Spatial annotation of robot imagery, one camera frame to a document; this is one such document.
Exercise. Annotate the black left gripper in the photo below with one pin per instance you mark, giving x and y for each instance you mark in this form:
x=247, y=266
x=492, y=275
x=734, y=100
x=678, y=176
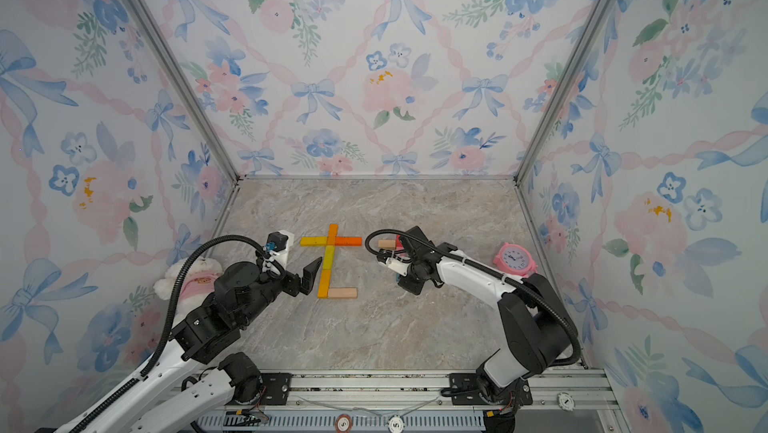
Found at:
x=310, y=274

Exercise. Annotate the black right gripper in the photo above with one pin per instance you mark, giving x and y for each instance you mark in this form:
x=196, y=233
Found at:
x=411, y=286

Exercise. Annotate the lime yellow long block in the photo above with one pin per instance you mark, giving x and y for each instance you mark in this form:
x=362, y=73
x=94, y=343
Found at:
x=328, y=257

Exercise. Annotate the golden yellow long block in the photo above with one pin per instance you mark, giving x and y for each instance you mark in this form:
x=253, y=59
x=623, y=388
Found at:
x=324, y=283

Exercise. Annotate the beige long block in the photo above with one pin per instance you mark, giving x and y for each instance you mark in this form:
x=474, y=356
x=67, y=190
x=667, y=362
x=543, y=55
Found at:
x=342, y=293

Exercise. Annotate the beige short block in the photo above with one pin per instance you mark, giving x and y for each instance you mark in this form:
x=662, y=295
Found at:
x=387, y=244

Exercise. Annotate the red-orange long block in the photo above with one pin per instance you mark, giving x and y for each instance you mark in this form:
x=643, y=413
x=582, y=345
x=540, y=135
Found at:
x=348, y=241

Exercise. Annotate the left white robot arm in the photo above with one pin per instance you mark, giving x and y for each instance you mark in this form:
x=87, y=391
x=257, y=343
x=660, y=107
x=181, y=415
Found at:
x=187, y=375

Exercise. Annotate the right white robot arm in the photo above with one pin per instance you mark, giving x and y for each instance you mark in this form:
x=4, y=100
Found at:
x=536, y=332

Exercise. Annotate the amber orange long block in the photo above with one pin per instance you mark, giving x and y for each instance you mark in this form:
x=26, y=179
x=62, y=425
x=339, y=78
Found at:
x=332, y=235

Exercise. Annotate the pink alarm clock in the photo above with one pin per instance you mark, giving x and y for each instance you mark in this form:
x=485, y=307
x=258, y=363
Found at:
x=515, y=260

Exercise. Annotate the white plush toy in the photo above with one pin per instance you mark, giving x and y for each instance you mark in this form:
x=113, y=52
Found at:
x=197, y=285

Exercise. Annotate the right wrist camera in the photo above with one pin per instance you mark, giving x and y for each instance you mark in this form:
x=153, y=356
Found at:
x=397, y=265

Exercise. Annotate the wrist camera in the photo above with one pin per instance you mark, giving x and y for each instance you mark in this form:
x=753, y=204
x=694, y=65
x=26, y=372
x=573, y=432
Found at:
x=397, y=265
x=278, y=245

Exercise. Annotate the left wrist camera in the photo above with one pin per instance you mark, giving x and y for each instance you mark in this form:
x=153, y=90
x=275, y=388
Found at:
x=278, y=245

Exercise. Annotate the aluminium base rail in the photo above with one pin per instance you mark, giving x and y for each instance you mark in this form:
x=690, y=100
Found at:
x=561, y=400

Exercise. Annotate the aluminium corner post right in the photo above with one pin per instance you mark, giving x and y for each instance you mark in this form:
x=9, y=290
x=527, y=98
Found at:
x=582, y=48

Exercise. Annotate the aluminium corner post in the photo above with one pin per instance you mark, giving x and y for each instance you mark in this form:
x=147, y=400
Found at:
x=174, y=73
x=582, y=48

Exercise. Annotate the aluminium corner post left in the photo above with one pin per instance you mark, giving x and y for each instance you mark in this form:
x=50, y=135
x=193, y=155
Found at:
x=174, y=73

